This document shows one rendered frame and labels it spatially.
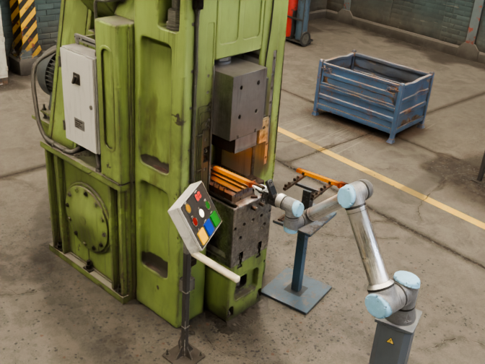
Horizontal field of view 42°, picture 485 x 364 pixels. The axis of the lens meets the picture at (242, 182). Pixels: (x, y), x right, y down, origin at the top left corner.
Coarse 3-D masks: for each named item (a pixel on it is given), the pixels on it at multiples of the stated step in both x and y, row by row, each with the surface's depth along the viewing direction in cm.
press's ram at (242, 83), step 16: (240, 64) 378; (256, 64) 380; (224, 80) 362; (240, 80) 363; (256, 80) 373; (224, 96) 366; (240, 96) 368; (256, 96) 379; (224, 112) 370; (240, 112) 373; (256, 112) 385; (224, 128) 375; (240, 128) 378; (256, 128) 390
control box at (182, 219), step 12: (192, 192) 352; (204, 192) 363; (180, 204) 339; (192, 204) 348; (204, 204) 359; (180, 216) 338; (192, 216) 344; (204, 216) 356; (180, 228) 341; (192, 228) 341; (204, 228) 352; (216, 228) 363; (192, 240) 342; (192, 252) 346
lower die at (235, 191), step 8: (216, 176) 416; (216, 184) 408; (224, 184) 407; (232, 184) 407; (216, 192) 406; (224, 192) 400; (232, 192) 400; (240, 192) 402; (248, 192) 409; (232, 200) 399
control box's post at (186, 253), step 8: (184, 248) 367; (184, 256) 370; (184, 264) 372; (184, 272) 375; (184, 280) 377; (184, 288) 380; (184, 296) 382; (184, 304) 385; (184, 312) 388; (184, 320) 390; (184, 336) 396; (184, 344) 399; (184, 352) 402
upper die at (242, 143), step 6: (216, 138) 390; (240, 138) 382; (246, 138) 386; (252, 138) 391; (216, 144) 392; (222, 144) 388; (228, 144) 384; (234, 144) 381; (240, 144) 384; (246, 144) 389; (252, 144) 393; (228, 150) 386; (234, 150) 382; (240, 150) 386
